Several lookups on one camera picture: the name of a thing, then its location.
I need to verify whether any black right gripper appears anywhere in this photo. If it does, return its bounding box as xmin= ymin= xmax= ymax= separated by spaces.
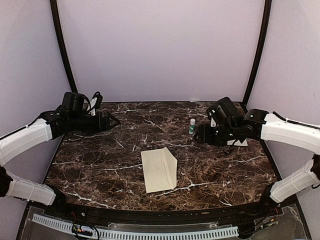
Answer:
xmin=194 ymin=122 xmax=238 ymax=147

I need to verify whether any white spare paper sheet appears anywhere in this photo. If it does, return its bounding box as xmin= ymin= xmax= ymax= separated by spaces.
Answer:
xmin=227 ymin=139 xmax=248 ymax=147

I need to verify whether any beige paper envelope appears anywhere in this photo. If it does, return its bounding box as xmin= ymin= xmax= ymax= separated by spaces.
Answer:
xmin=140 ymin=147 xmax=178 ymax=194

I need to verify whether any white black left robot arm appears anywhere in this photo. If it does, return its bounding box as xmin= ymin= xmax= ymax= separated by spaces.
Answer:
xmin=0 ymin=91 xmax=120 ymax=218

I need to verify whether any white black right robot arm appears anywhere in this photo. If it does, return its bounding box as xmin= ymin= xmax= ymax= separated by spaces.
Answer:
xmin=193 ymin=97 xmax=320 ymax=217

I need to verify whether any green white glue stick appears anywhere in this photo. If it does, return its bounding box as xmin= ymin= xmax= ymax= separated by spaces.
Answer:
xmin=188 ymin=118 xmax=196 ymax=135

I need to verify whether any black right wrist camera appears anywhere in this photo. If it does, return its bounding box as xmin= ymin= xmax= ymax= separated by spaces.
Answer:
xmin=208 ymin=111 xmax=217 ymax=127

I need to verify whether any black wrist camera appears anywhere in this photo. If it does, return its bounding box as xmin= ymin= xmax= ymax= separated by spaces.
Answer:
xmin=87 ymin=91 xmax=103 ymax=116
xmin=208 ymin=111 xmax=217 ymax=127

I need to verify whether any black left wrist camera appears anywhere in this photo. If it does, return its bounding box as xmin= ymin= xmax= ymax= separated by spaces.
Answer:
xmin=87 ymin=91 xmax=103 ymax=116

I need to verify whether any white slotted cable duct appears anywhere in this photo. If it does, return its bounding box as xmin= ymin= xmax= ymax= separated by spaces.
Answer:
xmin=32 ymin=214 xmax=239 ymax=240

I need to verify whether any black front table rail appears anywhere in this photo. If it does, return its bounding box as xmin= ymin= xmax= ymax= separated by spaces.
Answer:
xmin=40 ymin=199 xmax=283 ymax=226

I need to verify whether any black left frame post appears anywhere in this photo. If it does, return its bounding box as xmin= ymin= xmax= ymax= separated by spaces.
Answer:
xmin=49 ymin=0 xmax=79 ymax=93

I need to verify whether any black frame post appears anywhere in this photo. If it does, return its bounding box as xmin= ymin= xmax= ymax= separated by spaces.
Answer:
xmin=241 ymin=0 xmax=272 ymax=108
xmin=49 ymin=0 xmax=79 ymax=93

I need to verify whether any black right frame post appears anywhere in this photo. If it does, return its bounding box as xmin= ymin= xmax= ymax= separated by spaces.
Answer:
xmin=241 ymin=0 xmax=272 ymax=108

